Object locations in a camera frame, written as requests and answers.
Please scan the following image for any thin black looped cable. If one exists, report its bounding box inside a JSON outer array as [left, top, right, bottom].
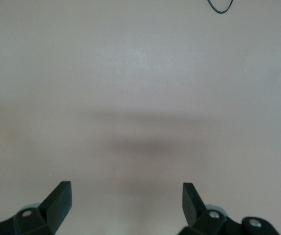
[[207, 0, 234, 14]]

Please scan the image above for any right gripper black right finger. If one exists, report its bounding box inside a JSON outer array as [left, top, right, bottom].
[[178, 182, 281, 235]]

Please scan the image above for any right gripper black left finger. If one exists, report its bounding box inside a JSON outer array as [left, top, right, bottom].
[[0, 181, 72, 235]]

